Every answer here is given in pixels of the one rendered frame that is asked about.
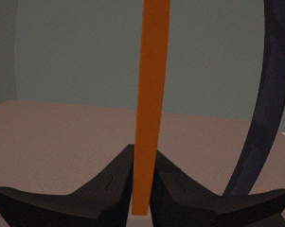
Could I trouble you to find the orange handle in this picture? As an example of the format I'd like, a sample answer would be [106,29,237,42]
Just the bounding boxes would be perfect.
[131,0,169,216]

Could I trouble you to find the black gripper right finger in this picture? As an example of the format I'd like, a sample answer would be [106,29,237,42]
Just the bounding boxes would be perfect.
[149,150,285,227]

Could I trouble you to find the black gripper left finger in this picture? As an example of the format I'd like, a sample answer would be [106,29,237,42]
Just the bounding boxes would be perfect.
[0,144,134,227]

